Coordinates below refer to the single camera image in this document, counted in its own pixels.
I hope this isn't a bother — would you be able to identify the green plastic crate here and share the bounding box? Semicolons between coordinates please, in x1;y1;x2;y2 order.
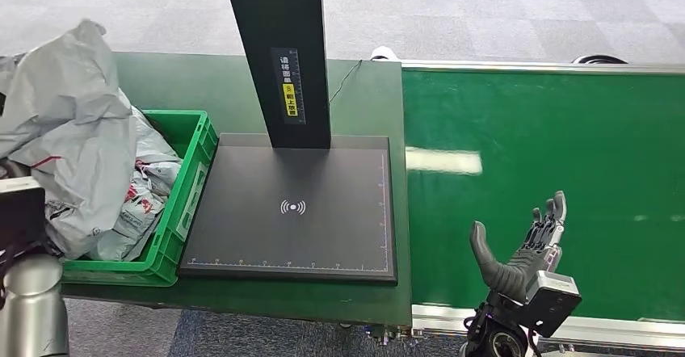
60;110;220;288

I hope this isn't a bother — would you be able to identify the black cable loop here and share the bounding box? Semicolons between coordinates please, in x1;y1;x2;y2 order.
570;54;628;65

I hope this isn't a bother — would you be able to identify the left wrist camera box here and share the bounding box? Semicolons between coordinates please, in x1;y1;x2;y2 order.
0;176;48;252

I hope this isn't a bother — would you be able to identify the white round object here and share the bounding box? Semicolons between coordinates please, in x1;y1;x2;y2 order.
370;45;401;63

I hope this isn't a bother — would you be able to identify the large white mailer red print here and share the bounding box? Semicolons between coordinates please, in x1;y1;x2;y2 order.
88;170;168;263

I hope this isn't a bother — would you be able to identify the dark green table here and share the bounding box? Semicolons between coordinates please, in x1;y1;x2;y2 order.
58;51;413;327

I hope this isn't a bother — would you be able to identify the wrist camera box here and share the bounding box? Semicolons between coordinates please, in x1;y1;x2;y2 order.
0;176;48;252
520;270;583;339

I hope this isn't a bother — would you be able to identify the thin black table cable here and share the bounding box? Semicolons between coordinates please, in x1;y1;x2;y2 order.
327;59;364;105

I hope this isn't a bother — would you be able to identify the white mailer black stripe print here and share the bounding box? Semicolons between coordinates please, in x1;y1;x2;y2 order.
0;18;139;260

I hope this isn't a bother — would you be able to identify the aluminium conveyor frame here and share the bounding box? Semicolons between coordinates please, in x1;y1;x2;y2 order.
399;59;685;351

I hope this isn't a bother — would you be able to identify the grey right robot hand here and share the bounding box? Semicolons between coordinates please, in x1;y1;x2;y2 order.
469;191;568;305

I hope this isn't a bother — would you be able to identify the black scanner column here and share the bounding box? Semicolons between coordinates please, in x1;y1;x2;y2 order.
221;0;332;150

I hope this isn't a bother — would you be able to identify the black yellow column label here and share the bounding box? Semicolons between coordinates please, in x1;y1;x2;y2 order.
271;47;308;126

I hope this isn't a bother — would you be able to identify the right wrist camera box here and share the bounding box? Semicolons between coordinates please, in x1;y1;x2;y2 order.
520;270;583;339

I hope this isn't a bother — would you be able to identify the green conveyor belt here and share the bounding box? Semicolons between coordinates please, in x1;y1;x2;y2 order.
401;69;685;324

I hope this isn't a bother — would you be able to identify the black scanner base plate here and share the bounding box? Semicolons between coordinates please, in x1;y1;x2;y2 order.
177;133;399;286

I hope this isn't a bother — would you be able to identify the small white crumpled mailer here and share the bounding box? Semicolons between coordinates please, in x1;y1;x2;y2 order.
129;106;183;186

